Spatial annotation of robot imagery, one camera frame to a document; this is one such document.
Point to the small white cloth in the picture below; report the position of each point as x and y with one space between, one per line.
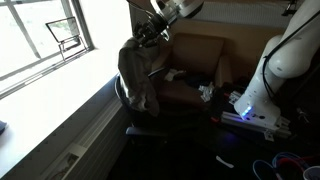
172 75

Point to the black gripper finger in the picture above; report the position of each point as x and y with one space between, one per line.
137 31
150 42

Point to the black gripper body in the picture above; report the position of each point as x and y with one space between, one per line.
153 28

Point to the brown armchair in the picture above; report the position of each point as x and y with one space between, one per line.
196 53

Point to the aluminium robot base mount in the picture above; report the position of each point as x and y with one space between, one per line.
256 126

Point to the white tape strip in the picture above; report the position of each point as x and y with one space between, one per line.
224 162

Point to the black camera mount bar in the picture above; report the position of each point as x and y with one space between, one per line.
289 8

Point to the crumpled white paper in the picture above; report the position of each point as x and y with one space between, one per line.
206 91

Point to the clear acrylic sign holder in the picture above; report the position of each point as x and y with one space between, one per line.
63 30

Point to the white cup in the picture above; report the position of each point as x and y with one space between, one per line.
312 173

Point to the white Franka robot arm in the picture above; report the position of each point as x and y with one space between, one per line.
266 86

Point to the black office chair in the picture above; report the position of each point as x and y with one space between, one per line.
160 121

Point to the white shirt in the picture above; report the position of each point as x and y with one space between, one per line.
136 73

